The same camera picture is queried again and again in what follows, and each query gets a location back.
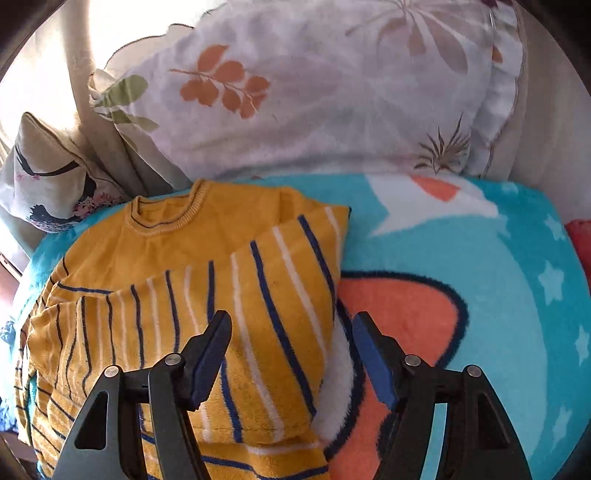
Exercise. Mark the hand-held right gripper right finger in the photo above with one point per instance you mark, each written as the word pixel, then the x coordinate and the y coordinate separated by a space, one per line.
pixel 376 364

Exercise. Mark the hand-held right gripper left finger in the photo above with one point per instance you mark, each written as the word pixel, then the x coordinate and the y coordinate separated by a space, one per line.
pixel 210 364

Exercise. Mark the yellow striped sweater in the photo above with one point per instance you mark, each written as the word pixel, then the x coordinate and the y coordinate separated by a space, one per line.
pixel 161 254

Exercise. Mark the turquoise cartoon blanket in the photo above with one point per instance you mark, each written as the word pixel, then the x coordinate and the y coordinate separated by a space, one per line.
pixel 438 258

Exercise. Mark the red cloth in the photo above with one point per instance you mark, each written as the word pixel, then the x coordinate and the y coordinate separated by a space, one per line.
pixel 579 237

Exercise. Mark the beige silhouette-print cushion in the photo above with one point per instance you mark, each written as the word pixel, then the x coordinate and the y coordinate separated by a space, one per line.
pixel 41 184

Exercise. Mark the beige curtain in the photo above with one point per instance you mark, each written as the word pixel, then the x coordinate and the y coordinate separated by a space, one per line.
pixel 92 134

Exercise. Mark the white leaf-print pillow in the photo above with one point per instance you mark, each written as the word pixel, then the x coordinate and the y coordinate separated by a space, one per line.
pixel 300 115

